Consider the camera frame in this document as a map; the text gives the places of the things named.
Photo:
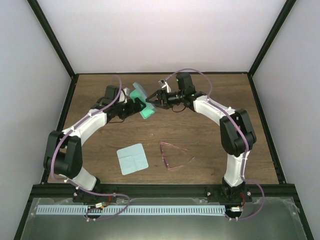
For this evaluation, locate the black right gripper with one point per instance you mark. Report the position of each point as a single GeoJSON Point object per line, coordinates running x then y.
{"type": "Point", "coordinates": [162, 96]}

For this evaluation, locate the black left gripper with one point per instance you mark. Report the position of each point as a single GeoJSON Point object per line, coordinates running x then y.
{"type": "Point", "coordinates": [132, 110]}

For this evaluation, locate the blue-grey glasses case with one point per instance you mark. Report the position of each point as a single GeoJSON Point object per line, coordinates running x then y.
{"type": "Point", "coordinates": [140, 93]}

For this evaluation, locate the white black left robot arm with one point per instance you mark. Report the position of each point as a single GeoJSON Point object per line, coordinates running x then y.
{"type": "Point", "coordinates": [63, 154]}

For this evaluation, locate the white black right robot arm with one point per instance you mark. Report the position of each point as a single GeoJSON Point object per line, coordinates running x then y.
{"type": "Point", "coordinates": [236, 130]}

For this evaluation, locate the pink transparent sunglasses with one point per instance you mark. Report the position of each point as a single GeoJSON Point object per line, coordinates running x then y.
{"type": "Point", "coordinates": [174, 157]}

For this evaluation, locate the light blue cleaning cloth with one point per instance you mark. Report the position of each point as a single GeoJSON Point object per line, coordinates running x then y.
{"type": "Point", "coordinates": [132, 159]}

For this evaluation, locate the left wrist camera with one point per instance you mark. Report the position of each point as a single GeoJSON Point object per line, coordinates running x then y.
{"type": "Point", "coordinates": [111, 92]}

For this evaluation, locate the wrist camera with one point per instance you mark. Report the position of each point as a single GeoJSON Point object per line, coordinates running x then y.
{"type": "Point", "coordinates": [111, 92]}
{"type": "Point", "coordinates": [184, 82]}

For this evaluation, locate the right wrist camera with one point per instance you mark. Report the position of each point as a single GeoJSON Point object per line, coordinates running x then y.
{"type": "Point", "coordinates": [184, 82]}

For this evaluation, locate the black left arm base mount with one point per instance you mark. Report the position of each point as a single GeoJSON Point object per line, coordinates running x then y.
{"type": "Point", "coordinates": [90, 199]}

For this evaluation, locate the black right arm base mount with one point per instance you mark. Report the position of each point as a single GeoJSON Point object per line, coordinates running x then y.
{"type": "Point", "coordinates": [225, 194]}

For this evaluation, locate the black aluminium frame rail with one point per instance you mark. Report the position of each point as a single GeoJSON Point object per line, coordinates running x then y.
{"type": "Point", "coordinates": [156, 190]}

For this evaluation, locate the light blue slotted cable duct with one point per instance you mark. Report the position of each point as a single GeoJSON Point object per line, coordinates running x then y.
{"type": "Point", "coordinates": [141, 210]}

